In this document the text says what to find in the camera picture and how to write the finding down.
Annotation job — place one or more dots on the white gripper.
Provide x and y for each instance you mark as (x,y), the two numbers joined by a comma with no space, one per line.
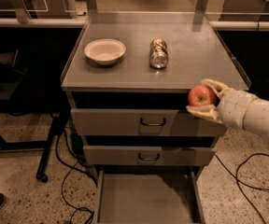
(233,108)

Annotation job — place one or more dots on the red apple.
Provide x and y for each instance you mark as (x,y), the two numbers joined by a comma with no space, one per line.
(201,95)

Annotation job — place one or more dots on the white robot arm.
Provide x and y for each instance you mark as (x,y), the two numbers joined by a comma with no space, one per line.
(257,118)

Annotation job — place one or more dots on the grey metal drawer cabinet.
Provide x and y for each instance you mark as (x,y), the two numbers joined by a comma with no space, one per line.
(127,82)

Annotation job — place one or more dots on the grey middle drawer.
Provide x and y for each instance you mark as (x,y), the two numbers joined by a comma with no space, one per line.
(156,156)

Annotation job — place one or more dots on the grey drawer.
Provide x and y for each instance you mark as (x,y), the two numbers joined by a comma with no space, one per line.
(159,198)
(156,156)
(134,122)

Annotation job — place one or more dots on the grey top drawer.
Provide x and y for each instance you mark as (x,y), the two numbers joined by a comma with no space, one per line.
(134,122)

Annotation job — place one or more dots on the grey bottom drawer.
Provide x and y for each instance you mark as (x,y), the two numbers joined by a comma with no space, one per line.
(159,198)

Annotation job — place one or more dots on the crushed aluminium soda can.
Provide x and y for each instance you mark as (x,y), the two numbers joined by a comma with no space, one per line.
(158,54)

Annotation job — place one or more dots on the white paper bowl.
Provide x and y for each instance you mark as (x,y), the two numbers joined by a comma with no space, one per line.
(105,51)

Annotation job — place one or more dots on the black table leg frame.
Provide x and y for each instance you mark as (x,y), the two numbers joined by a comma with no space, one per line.
(56,128)

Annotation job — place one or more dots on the white horizontal rail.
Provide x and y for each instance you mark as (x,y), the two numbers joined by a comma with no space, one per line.
(261,26)

